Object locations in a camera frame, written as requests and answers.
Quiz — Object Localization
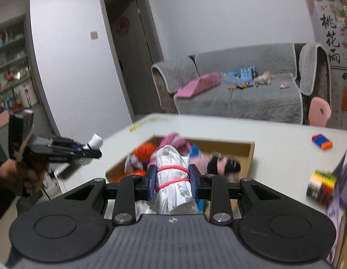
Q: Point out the pink white plush toy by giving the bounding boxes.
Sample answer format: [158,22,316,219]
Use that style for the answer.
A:
[252,71,275,87]

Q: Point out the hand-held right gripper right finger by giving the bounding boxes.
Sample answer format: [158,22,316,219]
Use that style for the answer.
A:
[189,164,281,226]

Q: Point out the orange blue toy block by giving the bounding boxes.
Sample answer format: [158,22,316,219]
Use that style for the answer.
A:
[311,133,333,151]

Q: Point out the small colourful toy pieces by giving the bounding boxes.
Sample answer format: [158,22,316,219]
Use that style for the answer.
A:
[228,82,253,91]

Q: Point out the grey quilted sofa cover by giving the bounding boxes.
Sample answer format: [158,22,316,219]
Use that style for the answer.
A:
[173,43,303,124]

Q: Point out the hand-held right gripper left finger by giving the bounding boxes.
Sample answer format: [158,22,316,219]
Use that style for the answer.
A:
[64,164,158,226]

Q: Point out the white desktop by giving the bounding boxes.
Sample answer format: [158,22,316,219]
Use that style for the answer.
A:
[54,113,347,269]

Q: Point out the pink plastic chair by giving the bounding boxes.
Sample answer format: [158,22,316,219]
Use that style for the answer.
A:
[308,97,332,127]

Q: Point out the flower print fridge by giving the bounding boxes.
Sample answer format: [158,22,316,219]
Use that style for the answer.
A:
[301,0,347,131]

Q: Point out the cardboard box tray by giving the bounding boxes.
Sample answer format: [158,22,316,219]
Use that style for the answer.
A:
[106,136,256,219]

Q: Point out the colourful puzzle cube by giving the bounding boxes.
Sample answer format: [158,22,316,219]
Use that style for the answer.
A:
[306,169,338,206]

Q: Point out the grey armrest cover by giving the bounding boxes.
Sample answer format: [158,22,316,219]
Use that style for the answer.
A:
[152,56,201,95]
[299,43,331,95]

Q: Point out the blue toy castle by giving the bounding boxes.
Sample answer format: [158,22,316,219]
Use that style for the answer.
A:
[227,65,258,83]

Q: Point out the pink black sock bundle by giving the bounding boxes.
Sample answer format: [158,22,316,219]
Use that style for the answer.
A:
[197,154,242,175]

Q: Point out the white cloth roll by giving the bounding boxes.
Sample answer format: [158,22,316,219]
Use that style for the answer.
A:
[154,145,198,215]

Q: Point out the person's left hand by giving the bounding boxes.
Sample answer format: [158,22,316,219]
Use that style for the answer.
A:
[0,159,50,197]

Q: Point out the red round door decoration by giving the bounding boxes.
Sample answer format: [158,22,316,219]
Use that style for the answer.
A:
[116,17,131,37]

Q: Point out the wall shelf with goods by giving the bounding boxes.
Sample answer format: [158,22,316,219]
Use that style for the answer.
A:
[0,14,41,130]

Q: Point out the grey door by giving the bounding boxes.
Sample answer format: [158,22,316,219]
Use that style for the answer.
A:
[97,0,165,123]

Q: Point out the brown sofa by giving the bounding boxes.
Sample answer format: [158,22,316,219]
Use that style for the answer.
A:
[151,43,332,126]

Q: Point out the person's left forearm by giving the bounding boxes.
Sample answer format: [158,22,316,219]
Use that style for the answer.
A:
[0,171,26,222]

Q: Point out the blue sock bundle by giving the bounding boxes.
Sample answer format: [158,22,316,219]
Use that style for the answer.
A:
[189,144,204,158]

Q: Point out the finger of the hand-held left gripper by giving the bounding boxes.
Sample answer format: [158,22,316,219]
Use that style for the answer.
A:
[51,137,82,149]
[69,148,103,161]

